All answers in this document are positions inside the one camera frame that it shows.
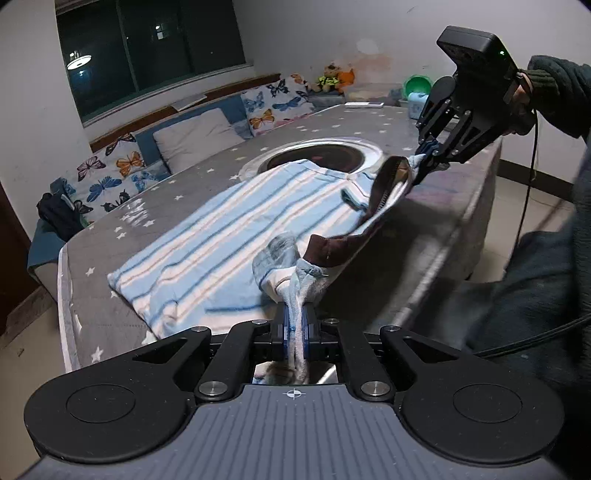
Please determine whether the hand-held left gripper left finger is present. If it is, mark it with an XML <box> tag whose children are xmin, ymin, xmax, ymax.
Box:
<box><xmin>129</xmin><ymin>302</ymin><xmax>294</xmax><ymax>402</ymax></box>

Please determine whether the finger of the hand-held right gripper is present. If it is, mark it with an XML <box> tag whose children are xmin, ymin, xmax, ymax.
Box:
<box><xmin>414</xmin><ymin>99</ymin><xmax>458</xmax><ymax>158</ymax></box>
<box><xmin>409</xmin><ymin>111</ymin><xmax>476</xmax><ymax>186</ymax></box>

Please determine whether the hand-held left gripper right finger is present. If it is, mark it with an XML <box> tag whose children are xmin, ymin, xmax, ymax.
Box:
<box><xmin>302</xmin><ymin>305</ymin><xmax>462</xmax><ymax>402</ymax></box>

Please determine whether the blue white striped garment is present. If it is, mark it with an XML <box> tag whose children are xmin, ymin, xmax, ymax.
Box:
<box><xmin>107</xmin><ymin>154</ymin><xmax>432</xmax><ymax>384</ymax></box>

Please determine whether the person's right forearm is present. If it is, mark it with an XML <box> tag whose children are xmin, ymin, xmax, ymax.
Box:
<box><xmin>526</xmin><ymin>55</ymin><xmax>591</xmax><ymax>139</ymax></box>

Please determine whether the person's right hand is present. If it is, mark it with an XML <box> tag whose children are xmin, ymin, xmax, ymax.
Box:
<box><xmin>510</xmin><ymin>71</ymin><xmax>536</xmax><ymax>136</ymax></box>

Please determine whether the green plastic bowl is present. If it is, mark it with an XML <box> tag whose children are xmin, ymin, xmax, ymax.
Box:
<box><xmin>404</xmin><ymin>75</ymin><xmax>435</xmax><ymax>100</ymax></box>

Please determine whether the clear storage box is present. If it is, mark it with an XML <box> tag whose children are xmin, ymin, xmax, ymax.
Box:
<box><xmin>308</xmin><ymin>88</ymin><xmax>409</xmax><ymax>108</ymax></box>

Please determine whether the brown bear plush toy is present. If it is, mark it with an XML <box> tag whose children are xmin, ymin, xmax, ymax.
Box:
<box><xmin>316</xmin><ymin>64</ymin><xmax>345</xmax><ymax>92</ymax></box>

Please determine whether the round black induction cooker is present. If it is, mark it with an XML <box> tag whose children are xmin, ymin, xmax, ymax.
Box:
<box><xmin>240</xmin><ymin>137</ymin><xmax>386</xmax><ymax>178</ymax></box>

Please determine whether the butterfly print cushion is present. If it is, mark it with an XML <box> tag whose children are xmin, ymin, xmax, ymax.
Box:
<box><xmin>74</xmin><ymin>133</ymin><xmax>169</xmax><ymax>222</ymax></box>
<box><xmin>241</xmin><ymin>74</ymin><xmax>315</xmax><ymax>137</ymax></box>

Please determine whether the blue wooden sofa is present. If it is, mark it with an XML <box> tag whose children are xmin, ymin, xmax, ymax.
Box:
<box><xmin>27</xmin><ymin>73</ymin><xmax>315</xmax><ymax>289</ymax></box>

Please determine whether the grey star tablecloth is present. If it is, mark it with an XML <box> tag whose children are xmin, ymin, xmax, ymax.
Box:
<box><xmin>56</xmin><ymin>104</ymin><xmax>504</xmax><ymax>374</ymax></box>

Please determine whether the grey pillow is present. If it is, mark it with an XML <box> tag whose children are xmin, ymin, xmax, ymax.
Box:
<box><xmin>152</xmin><ymin>108</ymin><xmax>252</xmax><ymax>174</ymax></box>

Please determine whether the grey book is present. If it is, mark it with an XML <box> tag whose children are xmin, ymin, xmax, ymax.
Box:
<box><xmin>171</xmin><ymin>93</ymin><xmax>208</xmax><ymax>112</ymax></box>

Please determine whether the dark blue backpack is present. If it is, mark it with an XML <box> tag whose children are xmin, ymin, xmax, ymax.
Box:
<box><xmin>37</xmin><ymin>191</ymin><xmax>86</xmax><ymax>243</ymax></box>

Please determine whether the dark glass window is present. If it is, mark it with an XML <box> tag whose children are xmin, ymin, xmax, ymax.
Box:
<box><xmin>55</xmin><ymin>0</ymin><xmax>254</xmax><ymax>125</ymax></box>

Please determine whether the black cable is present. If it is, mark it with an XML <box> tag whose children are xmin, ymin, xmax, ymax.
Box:
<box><xmin>473</xmin><ymin>108</ymin><xmax>591</xmax><ymax>358</ymax></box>

